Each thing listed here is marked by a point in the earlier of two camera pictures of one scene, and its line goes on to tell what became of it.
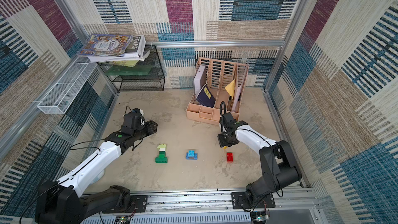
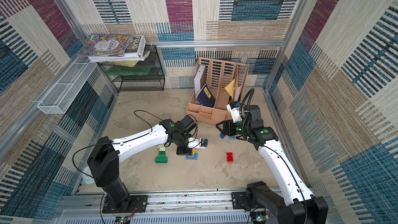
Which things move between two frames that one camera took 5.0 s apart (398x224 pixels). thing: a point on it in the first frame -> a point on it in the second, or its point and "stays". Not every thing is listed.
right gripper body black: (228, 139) -> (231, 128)
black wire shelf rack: (144, 75) stays
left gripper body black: (149, 128) -> (183, 150)
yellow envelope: (230, 87) stays
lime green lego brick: (163, 145) stays
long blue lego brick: (195, 157) stays
